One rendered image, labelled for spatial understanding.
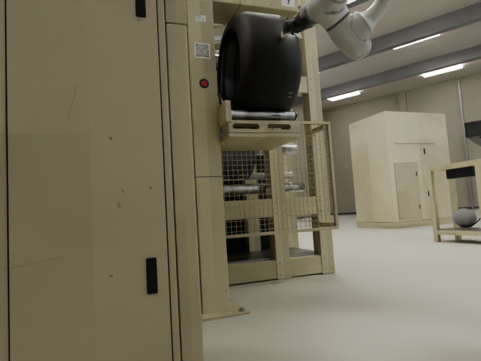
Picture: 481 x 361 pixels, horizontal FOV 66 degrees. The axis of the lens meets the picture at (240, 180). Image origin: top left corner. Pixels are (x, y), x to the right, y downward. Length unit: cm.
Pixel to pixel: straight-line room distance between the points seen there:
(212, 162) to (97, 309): 104
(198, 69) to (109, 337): 130
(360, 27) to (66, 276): 122
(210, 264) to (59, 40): 114
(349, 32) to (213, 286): 118
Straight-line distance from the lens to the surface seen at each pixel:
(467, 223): 439
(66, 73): 89
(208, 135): 175
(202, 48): 188
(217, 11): 241
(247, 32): 180
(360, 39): 150
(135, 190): 83
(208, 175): 172
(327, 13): 147
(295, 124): 181
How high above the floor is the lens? 45
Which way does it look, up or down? 5 degrees up
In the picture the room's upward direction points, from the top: 4 degrees counter-clockwise
